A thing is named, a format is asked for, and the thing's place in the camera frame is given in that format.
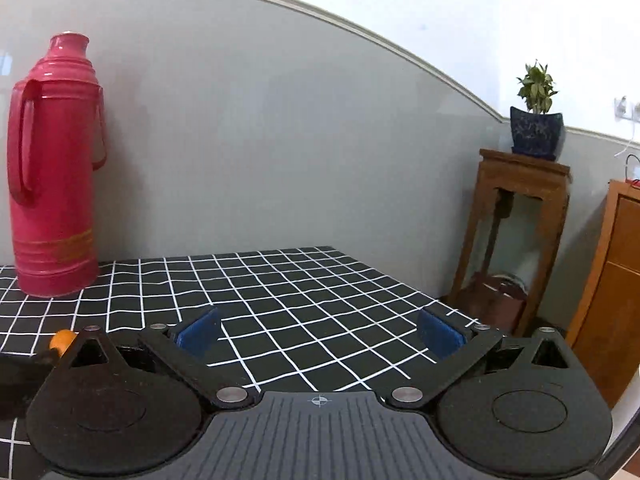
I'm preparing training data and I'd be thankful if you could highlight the black white grid tablecloth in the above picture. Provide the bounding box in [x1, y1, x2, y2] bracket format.
[1, 246, 476, 479]

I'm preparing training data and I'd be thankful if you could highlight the medium orange front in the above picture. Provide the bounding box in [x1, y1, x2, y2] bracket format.
[49, 330, 77, 356]

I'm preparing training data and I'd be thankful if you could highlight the red thermos flask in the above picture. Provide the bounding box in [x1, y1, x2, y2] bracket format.
[6, 32, 107, 297]

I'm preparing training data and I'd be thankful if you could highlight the brown pot under stand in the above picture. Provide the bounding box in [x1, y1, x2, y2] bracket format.
[459, 273, 528, 333]

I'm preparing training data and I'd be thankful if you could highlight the white wall socket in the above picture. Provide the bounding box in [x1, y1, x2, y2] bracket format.
[614, 96, 639, 122]

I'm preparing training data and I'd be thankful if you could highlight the wooden cabinet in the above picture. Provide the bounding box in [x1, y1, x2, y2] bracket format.
[566, 180, 640, 408]

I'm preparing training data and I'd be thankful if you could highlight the potted green plant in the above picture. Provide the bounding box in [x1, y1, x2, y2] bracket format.
[510, 61, 566, 162]

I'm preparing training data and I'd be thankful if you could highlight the wooden plant stand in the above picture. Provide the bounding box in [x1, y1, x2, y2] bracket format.
[447, 148, 572, 336]

